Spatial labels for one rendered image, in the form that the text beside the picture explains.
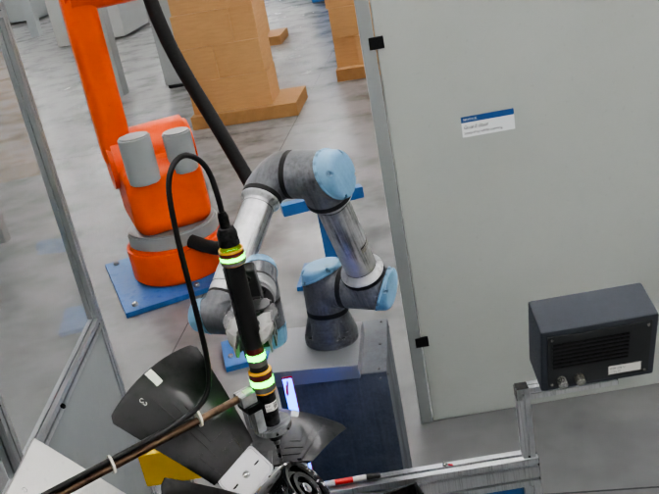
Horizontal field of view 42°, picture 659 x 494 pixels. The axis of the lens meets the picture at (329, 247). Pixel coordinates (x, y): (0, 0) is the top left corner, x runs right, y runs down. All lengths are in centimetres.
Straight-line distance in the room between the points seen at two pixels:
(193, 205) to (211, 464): 399
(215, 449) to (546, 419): 237
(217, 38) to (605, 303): 786
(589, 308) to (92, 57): 403
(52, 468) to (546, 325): 106
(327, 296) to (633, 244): 169
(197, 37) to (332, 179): 771
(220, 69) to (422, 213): 644
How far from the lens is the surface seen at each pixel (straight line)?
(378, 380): 230
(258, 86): 953
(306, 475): 160
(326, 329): 233
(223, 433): 160
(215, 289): 187
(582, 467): 352
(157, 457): 207
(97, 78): 550
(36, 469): 165
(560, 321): 195
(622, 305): 200
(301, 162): 196
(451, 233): 342
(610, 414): 380
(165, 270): 554
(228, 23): 946
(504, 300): 358
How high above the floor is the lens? 219
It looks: 22 degrees down
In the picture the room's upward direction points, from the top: 11 degrees counter-clockwise
